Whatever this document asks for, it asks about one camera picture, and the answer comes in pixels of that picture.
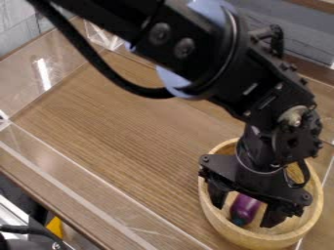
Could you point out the brown wooden bowl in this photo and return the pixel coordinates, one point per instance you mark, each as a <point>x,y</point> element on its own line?
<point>253,237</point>

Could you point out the purple toy eggplant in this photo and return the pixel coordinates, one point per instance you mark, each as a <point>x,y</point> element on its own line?
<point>243,210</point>

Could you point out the black device with yellow label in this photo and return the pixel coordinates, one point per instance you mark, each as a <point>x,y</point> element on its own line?
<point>40,231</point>

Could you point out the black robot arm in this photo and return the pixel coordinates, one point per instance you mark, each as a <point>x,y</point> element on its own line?
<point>211,59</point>

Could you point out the clear acrylic corner bracket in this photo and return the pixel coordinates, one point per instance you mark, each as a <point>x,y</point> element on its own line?
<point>102,37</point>

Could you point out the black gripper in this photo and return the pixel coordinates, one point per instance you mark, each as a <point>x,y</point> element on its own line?
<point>273,188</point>

